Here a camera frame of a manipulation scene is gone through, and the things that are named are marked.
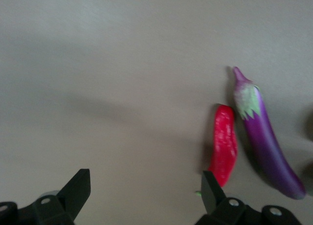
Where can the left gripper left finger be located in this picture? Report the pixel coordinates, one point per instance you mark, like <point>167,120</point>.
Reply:
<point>73,195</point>

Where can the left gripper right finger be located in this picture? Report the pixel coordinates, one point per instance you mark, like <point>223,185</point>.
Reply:
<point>215,200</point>

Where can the red chili pepper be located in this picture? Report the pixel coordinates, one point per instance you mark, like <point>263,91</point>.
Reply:
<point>223,141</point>

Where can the purple eggplant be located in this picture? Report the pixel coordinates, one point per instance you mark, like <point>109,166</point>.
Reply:
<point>264,141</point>

